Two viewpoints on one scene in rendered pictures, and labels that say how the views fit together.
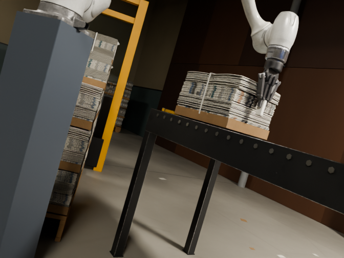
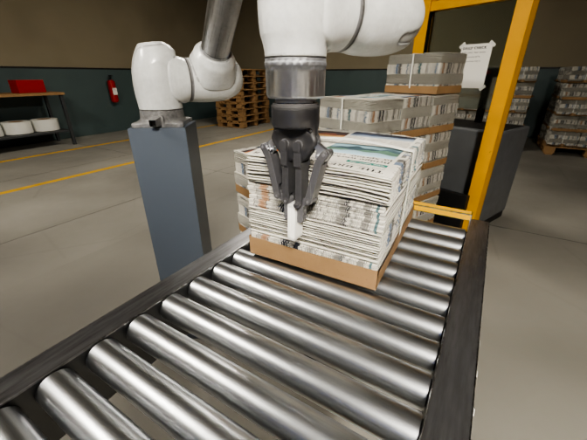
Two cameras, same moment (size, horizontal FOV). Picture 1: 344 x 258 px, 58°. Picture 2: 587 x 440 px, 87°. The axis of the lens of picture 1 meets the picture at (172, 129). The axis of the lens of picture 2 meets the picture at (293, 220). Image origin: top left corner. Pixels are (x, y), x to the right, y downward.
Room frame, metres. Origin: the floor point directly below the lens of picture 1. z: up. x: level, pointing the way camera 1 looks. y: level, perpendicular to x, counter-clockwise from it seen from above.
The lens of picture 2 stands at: (1.12, -0.80, 1.17)
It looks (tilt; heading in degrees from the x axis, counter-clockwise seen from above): 25 degrees down; 66
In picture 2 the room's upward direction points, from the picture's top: straight up
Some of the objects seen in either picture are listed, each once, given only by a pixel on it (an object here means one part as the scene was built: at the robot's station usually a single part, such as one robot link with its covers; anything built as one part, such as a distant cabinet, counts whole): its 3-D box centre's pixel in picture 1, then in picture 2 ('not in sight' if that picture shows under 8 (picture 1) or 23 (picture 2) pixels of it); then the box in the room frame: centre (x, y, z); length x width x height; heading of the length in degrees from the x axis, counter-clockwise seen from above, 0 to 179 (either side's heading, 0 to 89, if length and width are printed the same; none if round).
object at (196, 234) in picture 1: (203, 200); not in sight; (1.90, -0.31, 0.34); 0.06 x 0.06 x 0.68; 34
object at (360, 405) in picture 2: not in sight; (267, 356); (1.23, -0.47, 0.77); 0.47 x 0.05 x 0.05; 124
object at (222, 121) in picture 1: (236, 126); (322, 244); (1.43, -0.28, 0.83); 0.29 x 0.16 x 0.04; 127
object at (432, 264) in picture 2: not in sight; (357, 248); (1.55, -0.25, 0.77); 0.47 x 0.05 x 0.05; 124
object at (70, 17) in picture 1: (63, 19); (161, 117); (1.17, 0.50, 1.03); 0.22 x 0.18 x 0.06; 71
